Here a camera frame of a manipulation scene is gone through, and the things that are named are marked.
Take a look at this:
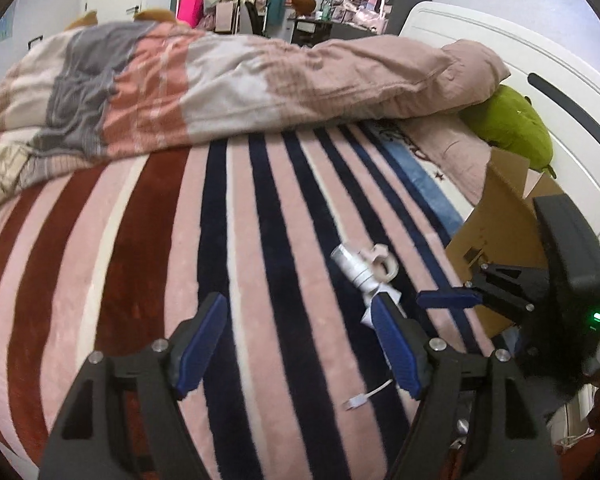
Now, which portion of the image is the small white bottle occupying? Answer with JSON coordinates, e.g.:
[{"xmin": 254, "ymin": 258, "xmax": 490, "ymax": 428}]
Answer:
[{"xmin": 331, "ymin": 245, "xmax": 381, "ymax": 293}]

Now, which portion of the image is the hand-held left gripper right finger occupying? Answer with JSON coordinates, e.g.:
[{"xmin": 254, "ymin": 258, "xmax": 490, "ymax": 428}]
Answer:
[{"xmin": 371, "ymin": 295, "xmax": 561, "ymax": 480}]

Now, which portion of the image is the pale pink box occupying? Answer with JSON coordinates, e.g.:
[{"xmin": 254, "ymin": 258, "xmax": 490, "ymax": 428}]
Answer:
[{"xmin": 215, "ymin": 1, "xmax": 236, "ymax": 33}]

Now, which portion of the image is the pink plastic clip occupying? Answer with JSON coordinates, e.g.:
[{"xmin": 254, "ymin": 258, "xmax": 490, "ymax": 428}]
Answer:
[{"xmin": 357, "ymin": 243, "xmax": 398, "ymax": 283}]

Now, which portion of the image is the beige quilted cloth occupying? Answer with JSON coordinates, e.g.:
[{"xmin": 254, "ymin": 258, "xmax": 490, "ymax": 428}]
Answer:
[{"xmin": 0, "ymin": 142, "xmax": 36, "ymax": 216}]

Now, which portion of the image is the white cable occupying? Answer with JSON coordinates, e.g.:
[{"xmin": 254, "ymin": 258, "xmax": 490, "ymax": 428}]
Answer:
[{"xmin": 345, "ymin": 380, "xmax": 393, "ymax": 411}]

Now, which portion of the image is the pink striped pillow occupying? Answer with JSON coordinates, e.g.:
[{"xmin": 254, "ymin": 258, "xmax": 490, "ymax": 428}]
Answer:
[{"xmin": 400, "ymin": 117, "xmax": 496, "ymax": 206}]

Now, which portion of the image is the striped fleece blanket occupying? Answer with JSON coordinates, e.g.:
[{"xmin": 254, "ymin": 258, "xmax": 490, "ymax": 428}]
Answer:
[{"xmin": 0, "ymin": 125, "xmax": 496, "ymax": 480}]

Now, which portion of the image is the cardboard box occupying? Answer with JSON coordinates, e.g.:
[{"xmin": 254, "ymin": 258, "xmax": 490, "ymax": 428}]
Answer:
[{"xmin": 445, "ymin": 149, "xmax": 566, "ymax": 341}]

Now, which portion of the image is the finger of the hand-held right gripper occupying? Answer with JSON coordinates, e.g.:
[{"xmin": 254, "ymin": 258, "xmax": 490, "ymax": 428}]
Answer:
[{"xmin": 416, "ymin": 262, "xmax": 551, "ymax": 328}]

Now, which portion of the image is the grey desk chair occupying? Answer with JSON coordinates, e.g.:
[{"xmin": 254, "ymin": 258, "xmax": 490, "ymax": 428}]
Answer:
[{"xmin": 240, "ymin": 0, "xmax": 271, "ymax": 36}]

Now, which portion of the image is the brown plush toy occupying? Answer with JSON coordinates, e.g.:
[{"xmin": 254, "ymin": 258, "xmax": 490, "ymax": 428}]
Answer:
[
  {"xmin": 62, "ymin": 10, "xmax": 98, "ymax": 31},
  {"xmin": 132, "ymin": 7, "xmax": 178, "ymax": 23}
]

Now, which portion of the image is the dark desk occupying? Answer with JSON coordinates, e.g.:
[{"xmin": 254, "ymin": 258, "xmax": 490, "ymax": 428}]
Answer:
[{"xmin": 287, "ymin": 15, "xmax": 386, "ymax": 46}]

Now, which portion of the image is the bright pink bag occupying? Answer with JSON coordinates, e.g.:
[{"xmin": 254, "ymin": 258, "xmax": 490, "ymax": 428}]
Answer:
[{"xmin": 177, "ymin": 0, "xmax": 204, "ymax": 28}]

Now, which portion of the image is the pink and grey duvet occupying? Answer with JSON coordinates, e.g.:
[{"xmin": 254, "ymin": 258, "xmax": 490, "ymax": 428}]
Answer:
[{"xmin": 0, "ymin": 21, "xmax": 511, "ymax": 171}]

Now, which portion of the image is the green plush toy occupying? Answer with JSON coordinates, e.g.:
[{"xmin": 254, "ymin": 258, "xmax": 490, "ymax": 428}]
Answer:
[{"xmin": 460, "ymin": 85, "xmax": 557, "ymax": 178}]

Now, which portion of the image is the white headboard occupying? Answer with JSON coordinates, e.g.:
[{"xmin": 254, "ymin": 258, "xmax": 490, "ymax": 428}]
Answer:
[{"xmin": 397, "ymin": 1, "xmax": 600, "ymax": 251}]

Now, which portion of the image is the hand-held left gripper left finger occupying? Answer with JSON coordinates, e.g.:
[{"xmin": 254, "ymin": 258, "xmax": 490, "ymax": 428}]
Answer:
[{"xmin": 39, "ymin": 292, "xmax": 228, "ymax": 480}]

